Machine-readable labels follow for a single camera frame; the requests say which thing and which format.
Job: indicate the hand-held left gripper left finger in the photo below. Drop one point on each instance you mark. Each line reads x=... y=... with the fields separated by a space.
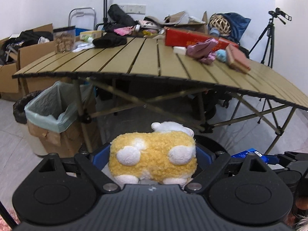
x=99 y=155

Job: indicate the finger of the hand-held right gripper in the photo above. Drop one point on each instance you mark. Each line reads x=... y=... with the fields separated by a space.
x=272 y=160

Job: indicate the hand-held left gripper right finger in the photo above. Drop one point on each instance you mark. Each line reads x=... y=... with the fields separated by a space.
x=204 y=157

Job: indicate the blue box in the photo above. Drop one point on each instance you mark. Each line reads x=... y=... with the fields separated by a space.
x=247 y=152

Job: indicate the yellow white plush toy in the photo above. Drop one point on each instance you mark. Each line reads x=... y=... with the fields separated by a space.
x=154 y=154

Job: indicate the light blue plush toy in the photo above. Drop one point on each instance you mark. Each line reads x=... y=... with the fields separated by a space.
x=221 y=55

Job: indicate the small white box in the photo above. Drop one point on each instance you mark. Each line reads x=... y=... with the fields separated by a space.
x=180 y=50

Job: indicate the red cardboard box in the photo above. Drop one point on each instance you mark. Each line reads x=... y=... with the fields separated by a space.
x=192 y=38

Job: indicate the bin with green liner bag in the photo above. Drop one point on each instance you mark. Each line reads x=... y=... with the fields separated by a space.
x=48 y=105

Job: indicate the tan folding table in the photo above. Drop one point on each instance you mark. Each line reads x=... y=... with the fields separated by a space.
x=144 y=60

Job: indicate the mauve shiny cloth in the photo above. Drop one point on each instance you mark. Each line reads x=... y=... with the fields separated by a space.
x=199 y=49

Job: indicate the white paper sheets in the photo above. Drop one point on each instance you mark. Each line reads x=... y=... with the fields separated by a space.
x=83 y=46

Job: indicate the pink fluffy rug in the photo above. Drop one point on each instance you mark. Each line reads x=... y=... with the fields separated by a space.
x=9 y=220

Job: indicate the black cloth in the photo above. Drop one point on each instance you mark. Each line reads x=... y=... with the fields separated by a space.
x=108 y=42

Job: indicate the large cardboard box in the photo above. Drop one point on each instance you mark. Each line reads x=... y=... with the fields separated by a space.
x=8 y=81
x=36 y=55

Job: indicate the clear snack jar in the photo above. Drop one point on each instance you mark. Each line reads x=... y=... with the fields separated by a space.
x=63 y=41

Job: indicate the yellow carton box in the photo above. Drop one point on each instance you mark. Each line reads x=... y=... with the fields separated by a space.
x=92 y=33

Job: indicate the blue plastic crate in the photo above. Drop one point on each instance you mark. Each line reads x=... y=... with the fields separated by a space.
x=79 y=32

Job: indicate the pink pouch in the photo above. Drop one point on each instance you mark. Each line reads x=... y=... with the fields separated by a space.
x=122 y=30

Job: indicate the white crumpled plastic bag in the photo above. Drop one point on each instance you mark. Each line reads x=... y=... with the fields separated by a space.
x=43 y=40

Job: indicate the open brown cardboard box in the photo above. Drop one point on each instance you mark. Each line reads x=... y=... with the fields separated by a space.
x=192 y=26

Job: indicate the wicker ball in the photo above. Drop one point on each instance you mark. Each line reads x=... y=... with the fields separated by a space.
x=219 y=24

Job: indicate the black clothes pile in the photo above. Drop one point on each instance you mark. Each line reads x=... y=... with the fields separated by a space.
x=28 y=36

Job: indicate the dark blue cloth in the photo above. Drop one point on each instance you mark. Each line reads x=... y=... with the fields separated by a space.
x=240 y=22

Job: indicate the black bag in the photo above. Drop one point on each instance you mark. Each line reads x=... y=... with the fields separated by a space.
x=120 y=16

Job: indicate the black camera tripod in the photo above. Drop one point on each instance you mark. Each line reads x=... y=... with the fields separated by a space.
x=267 y=36

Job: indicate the grey metal tube frame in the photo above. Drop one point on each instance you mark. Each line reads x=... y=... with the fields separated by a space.
x=83 y=9

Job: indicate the white wall socket panel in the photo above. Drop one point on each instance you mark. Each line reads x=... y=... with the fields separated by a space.
x=134 y=9

